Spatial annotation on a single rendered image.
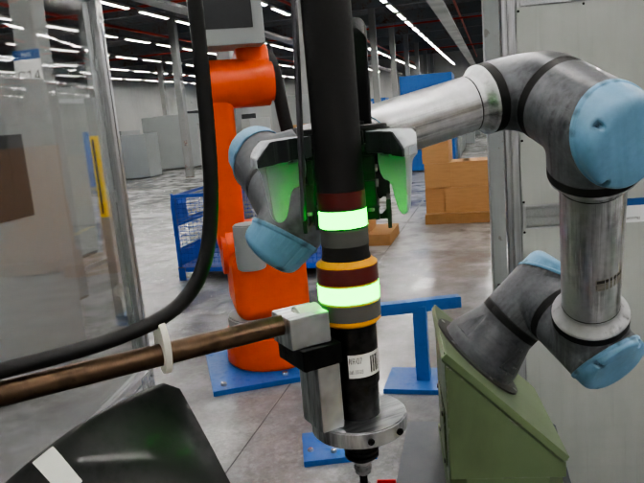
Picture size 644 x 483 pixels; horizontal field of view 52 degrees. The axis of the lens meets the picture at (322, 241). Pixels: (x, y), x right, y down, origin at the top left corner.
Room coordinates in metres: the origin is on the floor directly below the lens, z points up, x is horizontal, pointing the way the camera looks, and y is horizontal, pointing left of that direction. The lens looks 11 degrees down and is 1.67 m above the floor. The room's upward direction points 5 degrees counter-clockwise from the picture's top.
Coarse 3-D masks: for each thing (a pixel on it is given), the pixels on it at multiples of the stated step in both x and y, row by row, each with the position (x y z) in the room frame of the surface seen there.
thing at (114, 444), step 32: (160, 384) 0.51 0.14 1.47; (96, 416) 0.46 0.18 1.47; (128, 416) 0.47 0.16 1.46; (160, 416) 0.48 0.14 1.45; (192, 416) 0.50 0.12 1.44; (64, 448) 0.43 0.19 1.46; (96, 448) 0.44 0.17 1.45; (128, 448) 0.45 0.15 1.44; (160, 448) 0.46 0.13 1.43; (192, 448) 0.47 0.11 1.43; (32, 480) 0.41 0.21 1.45; (96, 480) 0.43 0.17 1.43; (128, 480) 0.43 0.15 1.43; (160, 480) 0.44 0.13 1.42; (192, 480) 0.45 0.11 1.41; (224, 480) 0.47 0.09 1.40
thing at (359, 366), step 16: (336, 336) 0.44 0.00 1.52; (352, 336) 0.44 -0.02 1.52; (368, 336) 0.44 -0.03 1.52; (352, 352) 0.44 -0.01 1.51; (368, 352) 0.44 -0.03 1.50; (352, 368) 0.44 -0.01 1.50; (368, 368) 0.44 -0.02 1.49; (352, 384) 0.44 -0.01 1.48; (368, 384) 0.44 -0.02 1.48; (352, 400) 0.44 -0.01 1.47; (368, 400) 0.44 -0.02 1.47; (352, 416) 0.44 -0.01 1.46; (368, 416) 0.44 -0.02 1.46; (368, 448) 0.44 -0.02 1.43
